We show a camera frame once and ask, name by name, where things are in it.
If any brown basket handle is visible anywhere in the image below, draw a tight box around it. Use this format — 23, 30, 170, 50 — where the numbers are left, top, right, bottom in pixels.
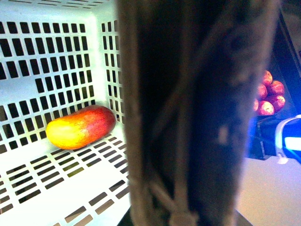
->
117, 0, 281, 226

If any red yellow mango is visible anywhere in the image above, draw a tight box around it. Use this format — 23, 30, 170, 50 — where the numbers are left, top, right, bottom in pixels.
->
46, 105, 116, 150

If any light teal plastic basket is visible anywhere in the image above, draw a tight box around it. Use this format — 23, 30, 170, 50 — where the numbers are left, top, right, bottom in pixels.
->
0, 0, 130, 226

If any red apple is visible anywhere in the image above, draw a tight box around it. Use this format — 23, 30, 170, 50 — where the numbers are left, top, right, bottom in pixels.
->
267, 81, 285, 95
253, 99, 259, 112
257, 101, 275, 116
269, 95, 286, 113
262, 70, 273, 87
257, 83, 268, 100

